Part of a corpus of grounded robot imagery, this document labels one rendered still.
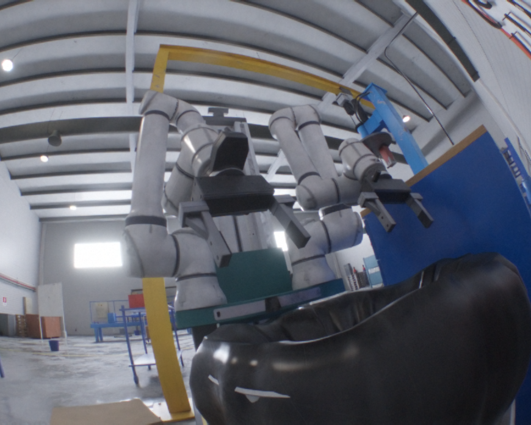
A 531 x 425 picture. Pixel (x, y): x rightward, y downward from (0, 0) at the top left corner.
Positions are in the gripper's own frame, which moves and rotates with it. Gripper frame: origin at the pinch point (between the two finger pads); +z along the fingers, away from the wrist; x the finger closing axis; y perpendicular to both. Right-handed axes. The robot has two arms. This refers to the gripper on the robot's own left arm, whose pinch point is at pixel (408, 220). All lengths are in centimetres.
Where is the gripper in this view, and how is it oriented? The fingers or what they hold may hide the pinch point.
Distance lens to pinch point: 57.4
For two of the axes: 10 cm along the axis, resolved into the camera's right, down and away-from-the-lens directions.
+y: 1.2, -7.4, -6.7
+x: 9.8, -0.3, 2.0
